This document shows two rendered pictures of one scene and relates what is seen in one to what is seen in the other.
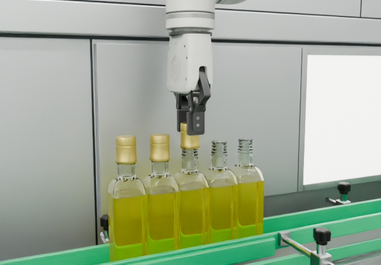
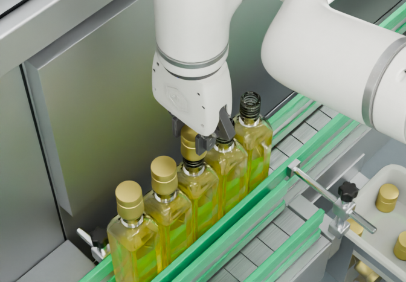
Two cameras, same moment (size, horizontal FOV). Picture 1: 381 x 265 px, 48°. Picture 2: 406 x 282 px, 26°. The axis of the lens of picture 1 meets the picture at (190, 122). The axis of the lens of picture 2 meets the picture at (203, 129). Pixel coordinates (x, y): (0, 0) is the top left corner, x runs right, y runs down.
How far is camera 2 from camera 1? 0.88 m
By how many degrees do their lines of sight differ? 50
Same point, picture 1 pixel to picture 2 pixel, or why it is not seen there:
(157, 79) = (118, 53)
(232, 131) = not seen: hidden behind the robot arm
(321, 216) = not seen: hidden behind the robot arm
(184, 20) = (197, 70)
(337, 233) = (343, 122)
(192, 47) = (211, 97)
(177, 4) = (186, 55)
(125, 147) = (135, 207)
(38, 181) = not seen: outside the picture
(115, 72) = (66, 83)
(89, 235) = (54, 225)
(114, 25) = (53, 31)
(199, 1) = (217, 46)
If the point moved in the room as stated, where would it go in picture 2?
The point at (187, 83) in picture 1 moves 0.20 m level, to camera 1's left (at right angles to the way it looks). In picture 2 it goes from (206, 130) to (46, 182)
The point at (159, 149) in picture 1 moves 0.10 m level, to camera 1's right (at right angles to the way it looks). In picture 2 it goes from (169, 185) to (239, 161)
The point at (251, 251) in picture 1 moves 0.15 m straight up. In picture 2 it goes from (266, 207) to (272, 151)
